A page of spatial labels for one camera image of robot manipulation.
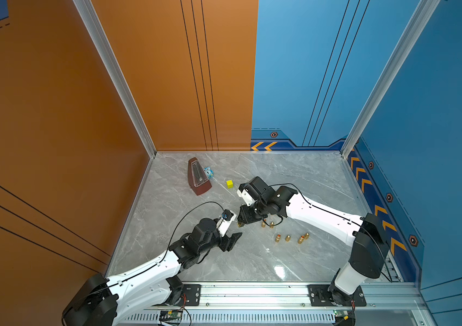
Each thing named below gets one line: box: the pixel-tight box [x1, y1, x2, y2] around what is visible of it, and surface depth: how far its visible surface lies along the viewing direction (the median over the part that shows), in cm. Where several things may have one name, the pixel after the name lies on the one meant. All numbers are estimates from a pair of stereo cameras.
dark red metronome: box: [187, 156, 213, 196], surface depth 98 cm
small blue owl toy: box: [203, 166, 215, 179], surface depth 111 cm
